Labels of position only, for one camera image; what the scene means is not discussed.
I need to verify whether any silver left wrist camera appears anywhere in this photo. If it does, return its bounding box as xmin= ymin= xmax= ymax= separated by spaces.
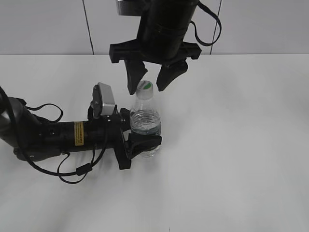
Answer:
xmin=91 ymin=82 xmax=115 ymax=118

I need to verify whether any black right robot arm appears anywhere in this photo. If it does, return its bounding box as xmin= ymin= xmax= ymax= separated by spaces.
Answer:
xmin=109 ymin=0 xmax=201 ymax=95

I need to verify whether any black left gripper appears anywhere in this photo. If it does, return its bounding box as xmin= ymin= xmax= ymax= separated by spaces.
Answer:
xmin=87 ymin=107 xmax=162 ymax=170

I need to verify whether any clear cestbon water bottle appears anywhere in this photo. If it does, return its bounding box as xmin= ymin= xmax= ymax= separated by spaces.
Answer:
xmin=129 ymin=93 xmax=162 ymax=159

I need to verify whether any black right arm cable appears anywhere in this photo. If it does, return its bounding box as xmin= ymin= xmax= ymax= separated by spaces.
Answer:
xmin=189 ymin=0 xmax=223 ymax=46

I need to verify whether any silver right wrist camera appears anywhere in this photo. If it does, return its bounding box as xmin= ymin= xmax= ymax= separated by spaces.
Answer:
xmin=116 ymin=0 xmax=145 ymax=16

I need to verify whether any white green bottle cap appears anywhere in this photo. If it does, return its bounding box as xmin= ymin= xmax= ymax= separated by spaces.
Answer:
xmin=136 ymin=80 xmax=154 ymax=100

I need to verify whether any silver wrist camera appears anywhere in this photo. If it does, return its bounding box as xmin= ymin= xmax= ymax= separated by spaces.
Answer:
xmin=91 ymin=82 xmax=115 ymax=118
xmin=116 ymin=0 xmax=145 ymax=16

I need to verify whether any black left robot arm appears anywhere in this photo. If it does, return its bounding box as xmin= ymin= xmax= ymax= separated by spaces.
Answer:
xmin=0 ymin=82 xmax=162 ymax=170

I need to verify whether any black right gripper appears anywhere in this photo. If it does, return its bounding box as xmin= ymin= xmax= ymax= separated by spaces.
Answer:
xmin=109 ymin=21 xmax=201 ymax=95

